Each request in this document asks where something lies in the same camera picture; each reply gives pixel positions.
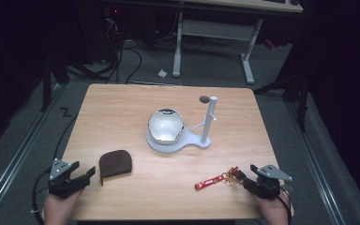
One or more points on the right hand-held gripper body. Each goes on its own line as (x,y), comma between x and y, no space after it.
(267,182)

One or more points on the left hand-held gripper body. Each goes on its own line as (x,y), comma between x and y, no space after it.
(63,184)

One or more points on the brown pouch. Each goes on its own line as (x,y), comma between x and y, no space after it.
(115,163)

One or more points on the white stand with post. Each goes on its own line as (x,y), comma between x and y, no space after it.
(197,137)

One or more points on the person's left hand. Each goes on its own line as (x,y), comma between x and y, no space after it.
(60,207)

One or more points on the person's right hand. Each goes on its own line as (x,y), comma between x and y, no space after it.
(272,208)

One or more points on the dark round disc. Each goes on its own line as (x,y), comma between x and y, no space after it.
(204,99)

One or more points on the black stand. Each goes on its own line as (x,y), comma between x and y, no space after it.
(47,84)
(300,93)

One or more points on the white bowl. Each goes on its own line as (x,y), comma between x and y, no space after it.
(165,125)

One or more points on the crumpled white paper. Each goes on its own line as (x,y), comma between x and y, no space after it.
(162,73)

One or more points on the red object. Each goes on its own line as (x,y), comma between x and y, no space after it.
(269,44)

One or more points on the white desk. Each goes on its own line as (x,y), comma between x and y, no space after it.
(218,29)

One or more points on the metal floor rail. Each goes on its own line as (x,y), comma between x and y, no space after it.
(315,162)
(18,153)

